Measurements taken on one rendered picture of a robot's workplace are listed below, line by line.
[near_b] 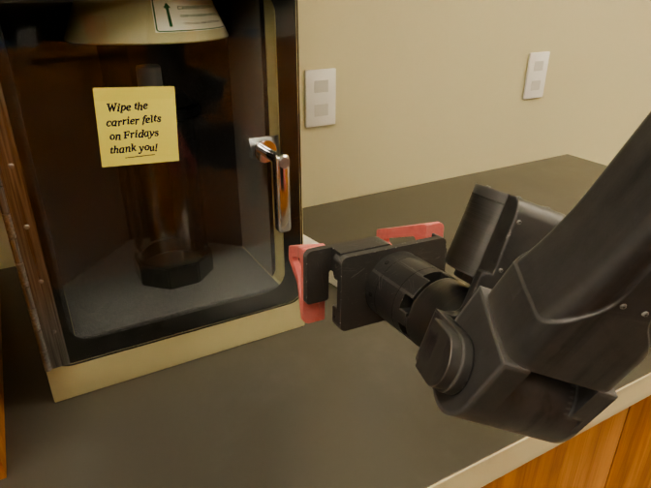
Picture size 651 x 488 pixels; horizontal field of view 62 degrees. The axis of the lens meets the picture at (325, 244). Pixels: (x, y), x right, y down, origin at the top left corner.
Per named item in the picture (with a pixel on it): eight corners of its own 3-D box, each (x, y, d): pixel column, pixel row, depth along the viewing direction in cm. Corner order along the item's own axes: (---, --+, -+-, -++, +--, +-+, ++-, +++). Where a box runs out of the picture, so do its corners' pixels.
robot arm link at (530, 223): (434, 401, 29) (572, 438, 30) (521, 196, 27) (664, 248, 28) (382, 318, 40) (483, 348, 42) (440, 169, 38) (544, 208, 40)
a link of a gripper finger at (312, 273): (266, 221, 48) (315, 259, 41) (336, 210, 52) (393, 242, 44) (268, 289, 51) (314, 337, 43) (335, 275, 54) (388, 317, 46)
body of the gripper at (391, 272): (329, 250, 43) (382, 287, 37) (433, 229, 47) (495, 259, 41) (328, 322, 45) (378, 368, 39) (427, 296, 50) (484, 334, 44)
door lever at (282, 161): (277, 215, 66) (258, 220, 64) (274, 137, 62) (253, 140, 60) (297, 231, 61) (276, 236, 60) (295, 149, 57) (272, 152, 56)
